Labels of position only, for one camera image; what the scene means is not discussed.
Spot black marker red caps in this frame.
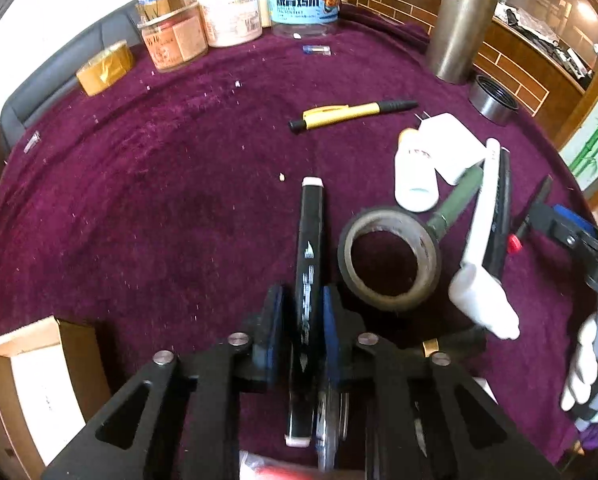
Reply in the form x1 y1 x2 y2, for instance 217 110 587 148
483 148 512 282

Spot black marker white caps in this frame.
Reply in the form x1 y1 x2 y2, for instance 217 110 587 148
285 176 324 448

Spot white glue tube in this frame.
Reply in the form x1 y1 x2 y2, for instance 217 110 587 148
448 138 520 340

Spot black tape roll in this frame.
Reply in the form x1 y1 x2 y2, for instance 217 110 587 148
338 207 445 311

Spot white bottle orange cap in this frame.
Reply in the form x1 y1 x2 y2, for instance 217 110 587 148
394 128 439 214

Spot black gold lipstick case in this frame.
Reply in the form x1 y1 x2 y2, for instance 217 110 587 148
405 326 486 361

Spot right hand white glove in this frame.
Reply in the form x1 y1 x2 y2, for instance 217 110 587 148
560 311 598 430

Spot cardboard box tray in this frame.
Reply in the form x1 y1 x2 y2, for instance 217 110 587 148
0 316 111 479

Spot purple tablecloth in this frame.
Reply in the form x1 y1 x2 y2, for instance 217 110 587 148
0 6 598 470

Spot wooden brick pattern cabinet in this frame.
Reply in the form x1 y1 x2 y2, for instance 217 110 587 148
346 0 584 148

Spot white charger plug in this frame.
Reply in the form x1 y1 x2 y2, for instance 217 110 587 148
418 113 485 185

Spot steel thermos lid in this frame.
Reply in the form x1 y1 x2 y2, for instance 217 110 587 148
468 74 519 126

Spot steel thermos flask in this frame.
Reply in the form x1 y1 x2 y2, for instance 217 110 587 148
426 0 498 84

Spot yellow black pen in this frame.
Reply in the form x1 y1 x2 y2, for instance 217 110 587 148
289 100 418 134

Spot small clear tube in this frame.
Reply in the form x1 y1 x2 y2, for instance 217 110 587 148
23 131 41 154

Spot small blue clear lighter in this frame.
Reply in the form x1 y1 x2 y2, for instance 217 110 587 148
302 44 331 56

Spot yellow tape roll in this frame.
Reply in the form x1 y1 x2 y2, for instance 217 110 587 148
75 40 135 96

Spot glass jar orange label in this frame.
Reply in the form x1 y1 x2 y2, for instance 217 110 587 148
137 3 209 73

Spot grey leather sofa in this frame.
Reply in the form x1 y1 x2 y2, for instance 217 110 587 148
0 2 142 153

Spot white plastic jar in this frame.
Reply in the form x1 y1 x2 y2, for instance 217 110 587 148
197 0 263 48

